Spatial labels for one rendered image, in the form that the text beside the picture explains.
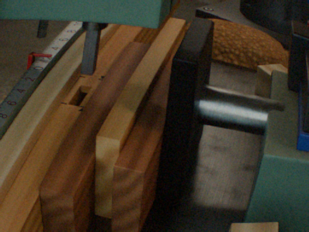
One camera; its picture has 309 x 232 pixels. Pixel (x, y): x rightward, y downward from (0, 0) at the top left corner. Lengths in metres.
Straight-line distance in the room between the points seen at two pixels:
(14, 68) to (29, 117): 2.50
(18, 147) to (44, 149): 0.03
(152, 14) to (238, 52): 0.25
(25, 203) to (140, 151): 0.09
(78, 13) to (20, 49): 2.70
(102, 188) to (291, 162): 0.12
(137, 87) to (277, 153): 0.11
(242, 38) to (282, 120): 0.25
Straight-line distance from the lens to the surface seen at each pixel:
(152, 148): 0.43
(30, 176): 0.41
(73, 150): 0.43
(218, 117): 0.48
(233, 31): 0.71
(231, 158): 0.53
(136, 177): 0.41
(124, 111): 0.45
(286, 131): 0.45
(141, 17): 0.46
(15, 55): 3.08
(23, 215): 0.37
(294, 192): 0.43
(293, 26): 0.51
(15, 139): 0.43
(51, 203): 0.40
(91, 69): 0.51
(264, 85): 0.62
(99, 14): 0.46
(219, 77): 0.66
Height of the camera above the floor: 1.16
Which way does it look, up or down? 26 degrees down
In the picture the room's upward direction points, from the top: 7 degrees clockwise
